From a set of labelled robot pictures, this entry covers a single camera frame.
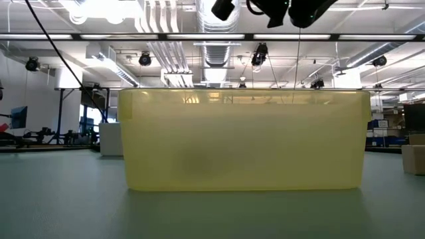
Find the tan wooden cube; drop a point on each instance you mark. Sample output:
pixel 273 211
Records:
pixel 417 139
pixel 414 159

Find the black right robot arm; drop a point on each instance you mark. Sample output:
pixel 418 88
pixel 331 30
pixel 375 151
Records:
pixel 308 11

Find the translucent yellow plastic bin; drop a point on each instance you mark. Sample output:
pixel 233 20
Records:
pixel 244 139

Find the blue storage shelf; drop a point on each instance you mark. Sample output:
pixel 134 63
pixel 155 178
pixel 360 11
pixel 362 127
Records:
pixel 382 141

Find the black cabinet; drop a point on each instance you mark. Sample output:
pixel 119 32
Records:
pixel 414 117

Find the white plastic bin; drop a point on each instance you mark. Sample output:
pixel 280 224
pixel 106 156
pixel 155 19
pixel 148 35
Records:
pixel 111 139

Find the blue-screen monitor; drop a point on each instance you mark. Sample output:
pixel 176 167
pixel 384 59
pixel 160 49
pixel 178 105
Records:
pixel 19 117

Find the silver ceiling duct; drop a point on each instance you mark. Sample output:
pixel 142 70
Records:
pixel 217 53

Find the black metal frame stand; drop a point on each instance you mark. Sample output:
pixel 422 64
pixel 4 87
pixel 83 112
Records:
pixel 60 116

